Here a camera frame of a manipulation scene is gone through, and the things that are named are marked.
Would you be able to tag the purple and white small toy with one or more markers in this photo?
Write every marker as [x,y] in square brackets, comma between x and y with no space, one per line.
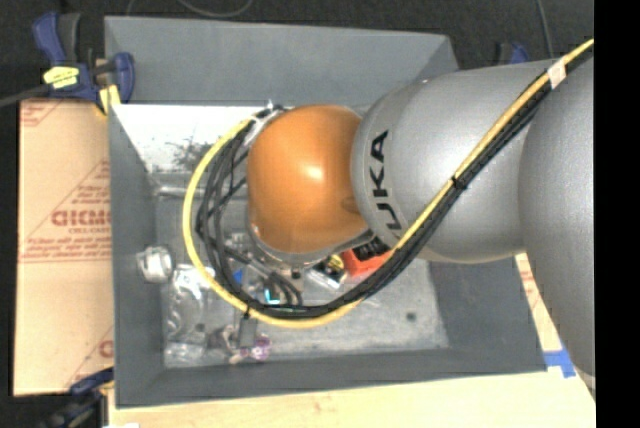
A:
[256,349]

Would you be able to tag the red-orange block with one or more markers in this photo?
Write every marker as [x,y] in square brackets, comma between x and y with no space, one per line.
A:
[356,267]

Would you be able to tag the clear plastic bottle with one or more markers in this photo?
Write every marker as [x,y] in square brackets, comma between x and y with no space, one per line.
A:
[186,316]

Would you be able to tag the grey metal bin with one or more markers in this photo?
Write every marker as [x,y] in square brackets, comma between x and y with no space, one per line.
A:
[280,61]

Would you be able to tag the brown cardboard board red print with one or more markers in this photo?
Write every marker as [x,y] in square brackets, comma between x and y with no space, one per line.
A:
[60,176]

